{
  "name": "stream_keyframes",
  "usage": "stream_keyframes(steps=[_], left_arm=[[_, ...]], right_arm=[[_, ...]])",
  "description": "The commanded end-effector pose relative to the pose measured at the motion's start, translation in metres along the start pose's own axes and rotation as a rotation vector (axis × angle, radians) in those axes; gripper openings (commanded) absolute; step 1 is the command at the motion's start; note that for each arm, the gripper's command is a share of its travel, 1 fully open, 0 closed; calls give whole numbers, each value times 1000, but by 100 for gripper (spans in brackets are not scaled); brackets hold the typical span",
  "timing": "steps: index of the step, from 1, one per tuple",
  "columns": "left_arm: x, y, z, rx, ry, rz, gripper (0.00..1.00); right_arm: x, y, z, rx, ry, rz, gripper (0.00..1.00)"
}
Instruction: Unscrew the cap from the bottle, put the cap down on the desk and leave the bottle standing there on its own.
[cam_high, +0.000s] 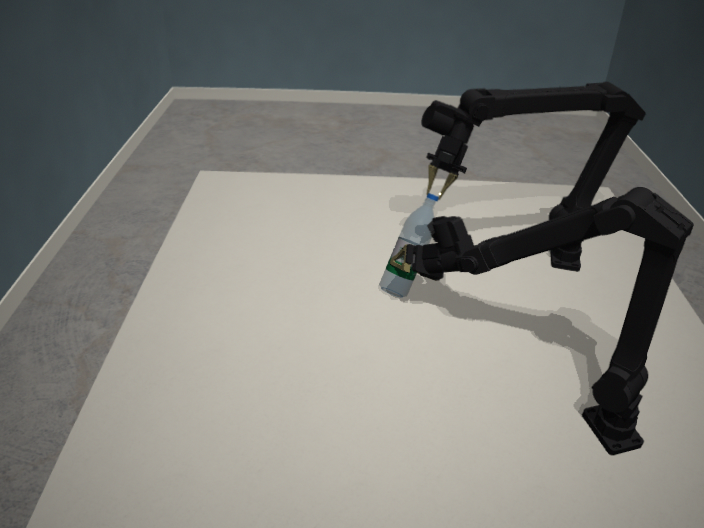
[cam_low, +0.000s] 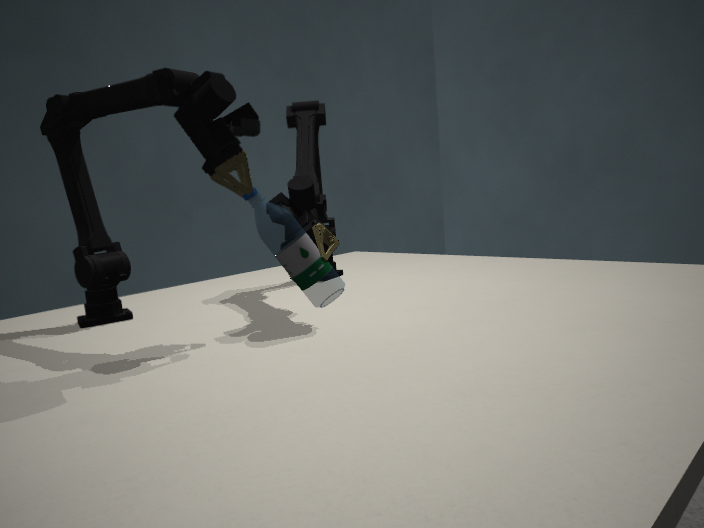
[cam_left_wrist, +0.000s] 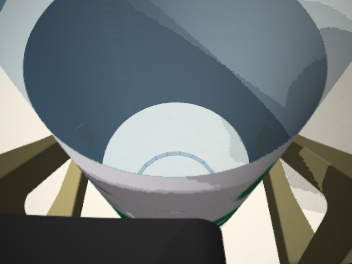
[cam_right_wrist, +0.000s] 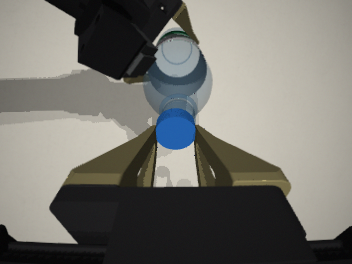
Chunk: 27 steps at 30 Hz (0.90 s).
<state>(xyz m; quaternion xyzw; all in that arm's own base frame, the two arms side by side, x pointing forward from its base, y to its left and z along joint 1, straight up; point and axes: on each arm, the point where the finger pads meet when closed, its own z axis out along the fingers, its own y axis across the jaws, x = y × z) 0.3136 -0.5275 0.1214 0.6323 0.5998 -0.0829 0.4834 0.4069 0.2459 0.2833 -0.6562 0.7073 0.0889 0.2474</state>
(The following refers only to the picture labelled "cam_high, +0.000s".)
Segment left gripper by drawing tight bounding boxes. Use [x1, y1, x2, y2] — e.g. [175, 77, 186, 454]
[390, 244, 447, 281]

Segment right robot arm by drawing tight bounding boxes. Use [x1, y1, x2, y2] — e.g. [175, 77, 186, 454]
[421, 82, 646, 272]

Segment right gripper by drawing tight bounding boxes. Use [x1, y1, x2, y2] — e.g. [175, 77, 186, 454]
[426, 153, 467, 200]

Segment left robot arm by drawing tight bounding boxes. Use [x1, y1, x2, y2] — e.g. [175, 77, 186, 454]
[422, 187, 694, 455]

